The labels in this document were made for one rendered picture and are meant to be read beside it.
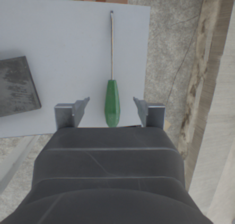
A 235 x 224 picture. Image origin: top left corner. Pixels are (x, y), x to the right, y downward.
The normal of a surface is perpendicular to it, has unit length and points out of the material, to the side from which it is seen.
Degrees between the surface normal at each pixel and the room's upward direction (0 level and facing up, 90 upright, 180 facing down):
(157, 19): 0
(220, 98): 0
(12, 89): 0
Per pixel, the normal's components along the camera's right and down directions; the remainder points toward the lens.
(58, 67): 0.25, 0.36
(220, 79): 0.16, -0.18
